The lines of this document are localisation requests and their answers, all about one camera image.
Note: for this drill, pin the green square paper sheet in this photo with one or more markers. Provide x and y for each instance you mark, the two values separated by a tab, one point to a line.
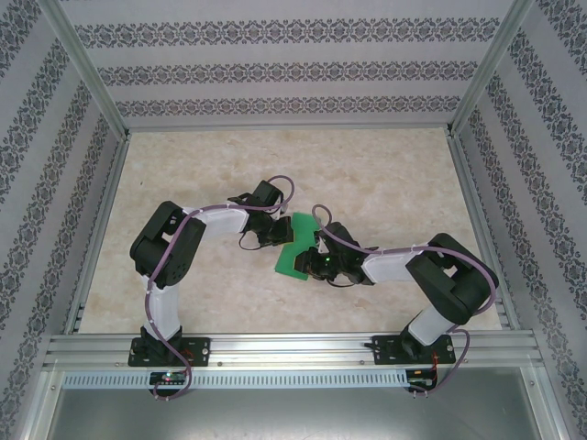
300	227

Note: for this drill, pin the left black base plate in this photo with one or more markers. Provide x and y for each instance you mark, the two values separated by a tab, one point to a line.
202	350

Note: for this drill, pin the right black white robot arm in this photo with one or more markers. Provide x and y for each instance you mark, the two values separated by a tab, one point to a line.
449	284

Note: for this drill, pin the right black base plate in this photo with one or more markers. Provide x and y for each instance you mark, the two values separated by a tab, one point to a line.
383	350

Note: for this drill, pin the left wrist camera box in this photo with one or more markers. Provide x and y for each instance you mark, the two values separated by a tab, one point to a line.
281	213

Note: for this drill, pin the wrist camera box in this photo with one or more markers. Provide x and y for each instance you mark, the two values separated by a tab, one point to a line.
281	213
322	243

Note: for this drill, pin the aluminium mounting rail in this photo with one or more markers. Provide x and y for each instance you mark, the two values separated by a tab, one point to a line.
293	348

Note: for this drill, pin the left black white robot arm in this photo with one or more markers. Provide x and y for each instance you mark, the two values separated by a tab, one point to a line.
151	243

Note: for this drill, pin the small circuit board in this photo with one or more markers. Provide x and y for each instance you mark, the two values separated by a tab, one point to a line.
419	378
167	377

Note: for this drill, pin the grey metal sheet panel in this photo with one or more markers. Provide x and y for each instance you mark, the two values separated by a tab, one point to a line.
293	417

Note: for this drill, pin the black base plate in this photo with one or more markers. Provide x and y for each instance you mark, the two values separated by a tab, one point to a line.
383	350
202	350

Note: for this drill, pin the right small circuit board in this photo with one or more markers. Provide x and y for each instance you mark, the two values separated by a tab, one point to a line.
419	378

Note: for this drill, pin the aluminium frame post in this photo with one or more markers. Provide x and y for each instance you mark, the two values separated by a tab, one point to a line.
488	69
91	75

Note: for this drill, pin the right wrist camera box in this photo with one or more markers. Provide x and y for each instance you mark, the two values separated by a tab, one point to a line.
322	243

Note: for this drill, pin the left small circuit board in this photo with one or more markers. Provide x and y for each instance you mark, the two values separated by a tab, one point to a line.
167	377

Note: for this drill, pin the aluminium table side rail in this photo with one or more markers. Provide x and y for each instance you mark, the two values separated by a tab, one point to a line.
114	183
467	183

